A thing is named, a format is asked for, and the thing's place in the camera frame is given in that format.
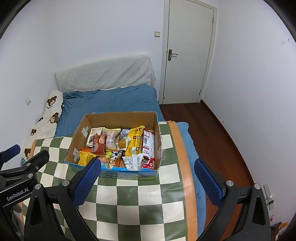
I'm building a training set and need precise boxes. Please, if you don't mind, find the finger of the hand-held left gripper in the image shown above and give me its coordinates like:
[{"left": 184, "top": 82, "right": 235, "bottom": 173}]
[
  {"left": 22, "top": 149, "right": 50, "bottom": 172},
  {"left": 0, "top": 144, "right": 21, "bottom": 164}
]

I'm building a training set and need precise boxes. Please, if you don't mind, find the red and white snack packet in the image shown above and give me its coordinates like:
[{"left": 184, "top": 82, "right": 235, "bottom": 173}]
[{"left": 141, "top": 129, "right": 155, "bottom": 160}]

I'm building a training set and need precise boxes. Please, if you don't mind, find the white door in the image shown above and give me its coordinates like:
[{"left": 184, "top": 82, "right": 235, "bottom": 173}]
[{"left": 162, "top": 0, "right": 217, "bottom": 105}]

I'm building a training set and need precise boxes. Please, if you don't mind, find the green checkered blanket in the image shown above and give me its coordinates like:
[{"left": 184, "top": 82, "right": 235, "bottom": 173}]
[{"left": 20, "top": 120, "right": 199, "bottom": 241}]

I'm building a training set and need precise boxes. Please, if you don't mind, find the cream snack packet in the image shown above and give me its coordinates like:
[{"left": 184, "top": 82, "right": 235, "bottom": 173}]
[{"left": 102, "top": 128, "right": 122, "bottom": 151}]

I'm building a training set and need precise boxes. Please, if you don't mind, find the bear print pillow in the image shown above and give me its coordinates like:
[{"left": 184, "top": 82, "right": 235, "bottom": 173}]
[{"left": 22, "top": 90, "right": 64, "bottom": 160}]

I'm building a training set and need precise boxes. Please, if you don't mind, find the round pastry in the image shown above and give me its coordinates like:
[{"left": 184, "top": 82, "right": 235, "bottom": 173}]
[{"left": 117, "top": 137, "right": 132, "bottom": 150}]

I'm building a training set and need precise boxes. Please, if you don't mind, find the brown snack packet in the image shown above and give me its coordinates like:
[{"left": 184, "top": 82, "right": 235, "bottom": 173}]
[{"left": 91, "top": 135, "right": 107, "bottom": 156}]

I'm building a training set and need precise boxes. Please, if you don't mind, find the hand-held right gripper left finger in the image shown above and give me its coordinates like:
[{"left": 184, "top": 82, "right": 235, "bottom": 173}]
[{"left": 24, "top": 157, "right": 102, "bottom": 241}]

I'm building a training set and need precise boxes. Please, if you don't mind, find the large yellow snack packet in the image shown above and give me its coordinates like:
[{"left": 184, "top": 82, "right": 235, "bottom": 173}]
[{"left": 125, "top": 125, "right": 146, "bottom": 157}]

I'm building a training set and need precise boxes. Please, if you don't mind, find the small red snack packet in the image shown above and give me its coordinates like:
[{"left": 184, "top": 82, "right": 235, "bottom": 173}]
[{"left": 141, "top": 158, "right": 155, "bottom": 170}]

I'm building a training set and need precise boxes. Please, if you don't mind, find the cream packet with brown pictures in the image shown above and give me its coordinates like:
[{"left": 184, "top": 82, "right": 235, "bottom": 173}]
[{"left": 86, "top": 127, "right": 104, "bottom": 147}]

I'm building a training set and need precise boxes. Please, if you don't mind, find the white quilted pillow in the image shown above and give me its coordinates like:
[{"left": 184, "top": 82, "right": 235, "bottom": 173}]
[{"left": 55, "top": 55, "right": 156, "bottom": 93}]

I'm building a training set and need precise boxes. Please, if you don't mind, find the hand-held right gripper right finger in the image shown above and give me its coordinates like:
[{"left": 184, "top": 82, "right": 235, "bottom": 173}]
[{"left": 194, "top": 158, "right": 271, "bottom": 241}]

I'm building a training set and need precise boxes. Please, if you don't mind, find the black striped snack packet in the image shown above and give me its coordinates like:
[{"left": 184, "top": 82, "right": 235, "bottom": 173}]
[{"left": 120, "top": 128, "right": 132, "bottom": 141}]

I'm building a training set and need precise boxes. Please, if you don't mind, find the small yellow snack packet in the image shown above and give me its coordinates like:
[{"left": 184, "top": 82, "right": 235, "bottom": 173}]
[{"left": 78, "top": 151, "right": 97, "bottom": 166}]

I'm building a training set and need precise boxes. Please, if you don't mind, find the white clear snack packet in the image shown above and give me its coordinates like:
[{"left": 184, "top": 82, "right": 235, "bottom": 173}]
[{"left": 122, "top": 155, "right": 144, "bottom": 171}]

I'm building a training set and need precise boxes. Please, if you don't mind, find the cardboard box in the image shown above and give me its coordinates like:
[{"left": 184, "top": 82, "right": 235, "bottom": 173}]
[{"left": 64, "top": 112, "right": 165, "bottom": 181}]

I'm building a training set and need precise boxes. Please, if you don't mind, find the white wall socket panel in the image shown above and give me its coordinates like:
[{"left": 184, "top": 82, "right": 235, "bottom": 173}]
[{"left": 263, "top": 183, "right": 276, "bottom": 211}]

